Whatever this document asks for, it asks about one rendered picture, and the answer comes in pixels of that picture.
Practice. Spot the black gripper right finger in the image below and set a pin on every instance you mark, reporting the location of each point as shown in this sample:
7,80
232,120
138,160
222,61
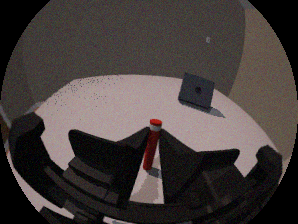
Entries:
180,164

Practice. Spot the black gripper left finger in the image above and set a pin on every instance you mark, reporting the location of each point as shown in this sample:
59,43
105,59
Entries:
124,157

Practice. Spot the red peg with white band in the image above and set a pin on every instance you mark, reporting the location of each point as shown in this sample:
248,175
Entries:
151,148

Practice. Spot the dark grey flat panel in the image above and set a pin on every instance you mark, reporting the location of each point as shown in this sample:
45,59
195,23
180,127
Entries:
196,90

